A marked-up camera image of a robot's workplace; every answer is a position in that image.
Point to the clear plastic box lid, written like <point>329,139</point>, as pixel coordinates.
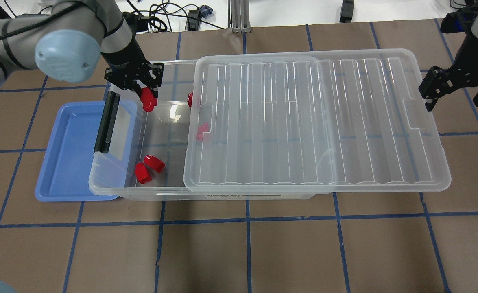
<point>312,123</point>

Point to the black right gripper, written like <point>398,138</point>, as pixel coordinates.
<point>471,55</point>

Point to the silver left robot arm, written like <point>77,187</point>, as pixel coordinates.
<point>67,44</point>

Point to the aluminium frame post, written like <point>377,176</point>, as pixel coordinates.
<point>239,16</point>

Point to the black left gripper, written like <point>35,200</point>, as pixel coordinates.
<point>127,55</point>

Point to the black power adapter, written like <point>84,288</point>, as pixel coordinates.
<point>347,11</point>

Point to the black box latch handle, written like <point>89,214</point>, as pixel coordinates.
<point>107,123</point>

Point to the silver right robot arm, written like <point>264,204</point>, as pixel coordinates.
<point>465,20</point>

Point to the red block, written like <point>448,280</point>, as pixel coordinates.
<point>142,173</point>
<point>148,99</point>
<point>190,99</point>
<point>154,163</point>
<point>203,130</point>

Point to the blue plastic tray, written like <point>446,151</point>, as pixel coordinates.
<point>70,155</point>

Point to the clear plastic storage box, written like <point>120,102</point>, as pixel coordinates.
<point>162,133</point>

